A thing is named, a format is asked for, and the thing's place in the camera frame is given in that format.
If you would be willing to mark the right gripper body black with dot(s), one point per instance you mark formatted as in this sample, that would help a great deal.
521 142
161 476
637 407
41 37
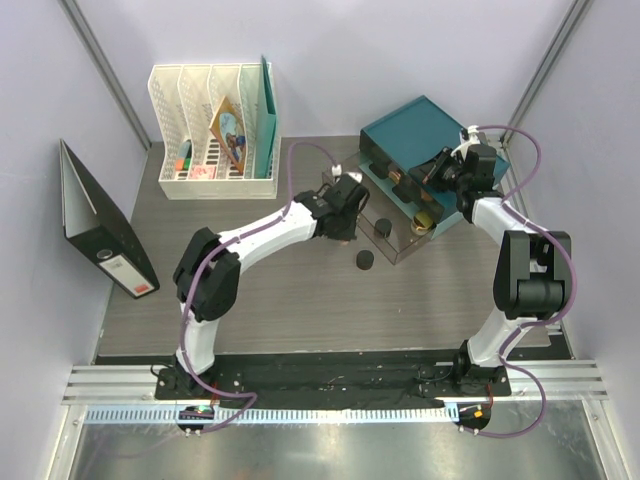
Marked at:
450 175

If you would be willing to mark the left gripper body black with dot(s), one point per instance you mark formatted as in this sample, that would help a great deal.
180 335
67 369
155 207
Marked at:
346 229

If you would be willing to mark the black round cap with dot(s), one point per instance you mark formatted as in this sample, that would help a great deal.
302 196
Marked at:
365 259
383 227

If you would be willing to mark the gold lidded cream jar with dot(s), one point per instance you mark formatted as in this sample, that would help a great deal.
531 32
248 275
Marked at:
421 223

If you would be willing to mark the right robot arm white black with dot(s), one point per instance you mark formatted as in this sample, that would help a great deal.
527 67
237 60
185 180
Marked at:
533 280

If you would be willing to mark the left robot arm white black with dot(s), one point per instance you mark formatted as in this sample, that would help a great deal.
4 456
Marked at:
208 274

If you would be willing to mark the teal drawer organizer box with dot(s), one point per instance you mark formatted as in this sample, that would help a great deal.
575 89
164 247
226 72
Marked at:
414 134

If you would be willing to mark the teal folder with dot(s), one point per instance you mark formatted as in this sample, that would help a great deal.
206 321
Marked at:
266 122

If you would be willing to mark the illustrated picture book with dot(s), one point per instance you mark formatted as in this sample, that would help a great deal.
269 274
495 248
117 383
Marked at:
228 129

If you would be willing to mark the pink sticky note pad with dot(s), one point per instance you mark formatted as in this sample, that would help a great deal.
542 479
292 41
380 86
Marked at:
203 173

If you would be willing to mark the white mesh file organizer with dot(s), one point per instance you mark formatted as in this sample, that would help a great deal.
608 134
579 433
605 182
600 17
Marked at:
211 118

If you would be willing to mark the green orange highlighter markers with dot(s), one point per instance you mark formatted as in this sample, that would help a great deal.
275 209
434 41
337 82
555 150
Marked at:
183 160

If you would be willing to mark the black lever arch binder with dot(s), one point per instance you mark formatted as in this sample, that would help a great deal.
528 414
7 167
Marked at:
99 230

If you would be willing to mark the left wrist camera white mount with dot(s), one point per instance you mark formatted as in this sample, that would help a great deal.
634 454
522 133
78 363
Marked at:
337 172

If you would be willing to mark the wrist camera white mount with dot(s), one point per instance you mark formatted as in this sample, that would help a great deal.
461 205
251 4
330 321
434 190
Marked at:
470 135
337 172

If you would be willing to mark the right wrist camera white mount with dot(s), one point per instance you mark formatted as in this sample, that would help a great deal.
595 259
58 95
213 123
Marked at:
470 135

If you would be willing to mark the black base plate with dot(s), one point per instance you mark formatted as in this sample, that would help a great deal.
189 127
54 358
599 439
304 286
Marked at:
325 380

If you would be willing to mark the aluminium rail frame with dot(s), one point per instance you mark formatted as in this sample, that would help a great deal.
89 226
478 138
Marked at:
125 395

